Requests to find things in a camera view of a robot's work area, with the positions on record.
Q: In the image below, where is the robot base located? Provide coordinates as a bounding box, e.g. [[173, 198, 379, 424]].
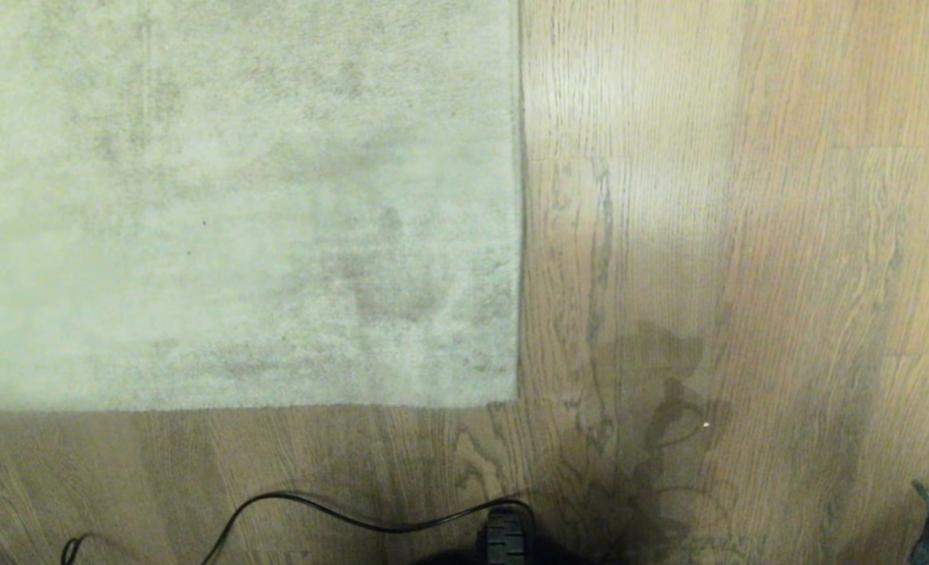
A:
[[413, 505, 592, 565]]

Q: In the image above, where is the grey rug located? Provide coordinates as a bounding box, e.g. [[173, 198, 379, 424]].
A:
[[0, 0, 527, 413]]

